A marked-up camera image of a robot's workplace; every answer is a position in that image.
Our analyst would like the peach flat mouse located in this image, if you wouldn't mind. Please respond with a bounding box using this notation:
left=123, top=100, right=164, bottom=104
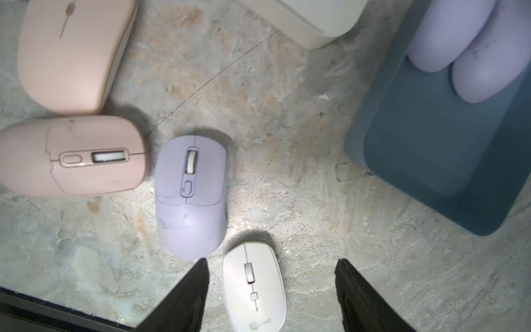
left=17, top=0, right=138, bottom=116

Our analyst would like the white mouse with logo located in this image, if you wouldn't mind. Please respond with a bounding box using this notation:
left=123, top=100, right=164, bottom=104
left=222, top=242, right=286, bottom=331

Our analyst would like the cream storage tray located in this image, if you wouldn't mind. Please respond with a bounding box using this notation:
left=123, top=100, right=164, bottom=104
left=241, top=0, right=368, bottom=50

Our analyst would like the purple mouse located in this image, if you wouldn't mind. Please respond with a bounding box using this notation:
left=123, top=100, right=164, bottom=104
left=407, top=0, right=496, bottom=73
left=155, top=136, right=229, bottom=260
left=452, top=1, right=530, bottom=104

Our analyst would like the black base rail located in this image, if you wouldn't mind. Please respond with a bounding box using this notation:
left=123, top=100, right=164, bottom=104
left=1, top=287, right=134, bottom=331

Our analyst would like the pink mouse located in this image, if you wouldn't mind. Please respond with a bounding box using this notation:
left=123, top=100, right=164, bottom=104
left=1, top=116, right=149, bottom=197

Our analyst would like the blue storage tray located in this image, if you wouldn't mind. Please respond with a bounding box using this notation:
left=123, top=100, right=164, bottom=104
left=344, top=1, right=530, bottom=236

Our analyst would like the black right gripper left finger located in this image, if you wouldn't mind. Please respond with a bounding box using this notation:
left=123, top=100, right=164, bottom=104
left=134, top=258, right=210, bottom=331

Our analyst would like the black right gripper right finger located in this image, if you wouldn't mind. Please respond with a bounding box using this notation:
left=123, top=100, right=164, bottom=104
left=335, top=258, right=414, bottom=331

